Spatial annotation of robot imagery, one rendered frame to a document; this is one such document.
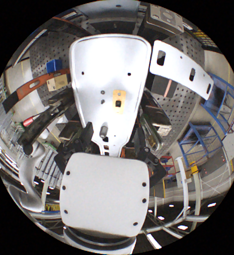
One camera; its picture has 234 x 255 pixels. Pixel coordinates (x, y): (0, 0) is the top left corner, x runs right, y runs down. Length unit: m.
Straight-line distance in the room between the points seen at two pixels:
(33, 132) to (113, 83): 0.25
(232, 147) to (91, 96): 8.02
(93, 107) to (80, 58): 0.16
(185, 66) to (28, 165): 0.78
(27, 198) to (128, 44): 0.68
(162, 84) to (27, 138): 0.40
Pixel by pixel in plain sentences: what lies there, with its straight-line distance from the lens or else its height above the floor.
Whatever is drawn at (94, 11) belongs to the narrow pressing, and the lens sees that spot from 0.25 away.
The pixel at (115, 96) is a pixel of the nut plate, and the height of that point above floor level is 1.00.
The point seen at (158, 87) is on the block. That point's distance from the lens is 0.26.
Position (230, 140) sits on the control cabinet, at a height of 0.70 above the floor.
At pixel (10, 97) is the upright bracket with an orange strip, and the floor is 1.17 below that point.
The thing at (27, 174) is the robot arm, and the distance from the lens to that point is 0.54.
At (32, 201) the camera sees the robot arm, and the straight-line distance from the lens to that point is 0.52.
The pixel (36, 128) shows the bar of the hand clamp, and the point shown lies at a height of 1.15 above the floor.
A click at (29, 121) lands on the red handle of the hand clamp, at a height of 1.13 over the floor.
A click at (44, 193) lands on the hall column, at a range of 8.38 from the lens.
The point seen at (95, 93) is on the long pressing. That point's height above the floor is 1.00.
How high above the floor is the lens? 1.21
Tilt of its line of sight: 46 degrees down
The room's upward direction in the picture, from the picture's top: 173 degrees counter-clockwise
